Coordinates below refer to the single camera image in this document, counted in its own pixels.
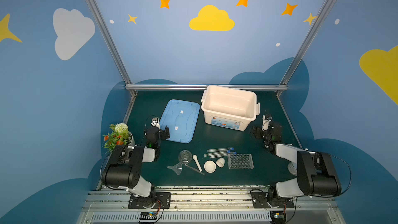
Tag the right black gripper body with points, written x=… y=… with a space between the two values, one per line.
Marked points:
x=259 y=132

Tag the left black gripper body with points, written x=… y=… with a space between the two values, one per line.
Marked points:
x=163 y=132

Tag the clear test tube rack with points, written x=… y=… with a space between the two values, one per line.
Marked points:
x=240 y=162

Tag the test tube blue cap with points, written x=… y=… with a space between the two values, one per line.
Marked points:
x=208 y=154
x=220 y=149
x=223 y=154

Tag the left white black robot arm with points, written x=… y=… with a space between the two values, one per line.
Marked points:
x=124 y=166

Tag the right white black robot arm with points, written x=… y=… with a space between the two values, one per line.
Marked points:
x=315 y=171

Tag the light blue bin lid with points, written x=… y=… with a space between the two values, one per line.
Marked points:
x=181 y=118

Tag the potted flower plant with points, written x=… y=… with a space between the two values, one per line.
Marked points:
x=120 y=136

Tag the clear plastic beaker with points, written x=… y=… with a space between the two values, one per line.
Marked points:
x=292 y=168

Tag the clear glass petri dish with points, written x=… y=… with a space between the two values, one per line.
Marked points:
x=185 y=157

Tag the clear plastic funnel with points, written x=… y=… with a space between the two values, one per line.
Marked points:
x=176 y=168

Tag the white ceramic pestle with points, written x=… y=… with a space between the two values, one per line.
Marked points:
x=195 y=158

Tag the glass stirring rod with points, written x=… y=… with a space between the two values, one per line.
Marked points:
x=194 y=169

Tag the white plastic storage bin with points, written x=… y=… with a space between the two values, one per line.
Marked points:
x=229 y=108

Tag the small white crucible cup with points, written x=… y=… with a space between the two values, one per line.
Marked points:
x=220 y=162

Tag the white ceramic mortar bowl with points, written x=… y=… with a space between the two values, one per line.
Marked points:
x=210 y=166

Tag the left controller circuit board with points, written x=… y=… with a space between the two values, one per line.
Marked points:
x=148 y=217

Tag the controller circuit board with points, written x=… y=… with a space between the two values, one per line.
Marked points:
x=148 y=217
x=278 y=217

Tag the right controller circuit board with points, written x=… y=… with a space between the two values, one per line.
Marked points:
x=278 y=217

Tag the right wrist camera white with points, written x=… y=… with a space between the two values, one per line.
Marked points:
x=266 y=119

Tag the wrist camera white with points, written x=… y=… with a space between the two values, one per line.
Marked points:
x=266 y=119
x=155 y=122

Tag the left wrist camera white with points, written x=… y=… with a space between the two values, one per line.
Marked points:
x=155 y=122

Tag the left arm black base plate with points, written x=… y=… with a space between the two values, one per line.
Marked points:
x=161 y=200

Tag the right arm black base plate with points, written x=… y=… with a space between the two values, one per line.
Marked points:
x=261 y=199

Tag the aluminium rail base frame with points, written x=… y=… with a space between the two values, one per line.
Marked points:
x=206 y=205

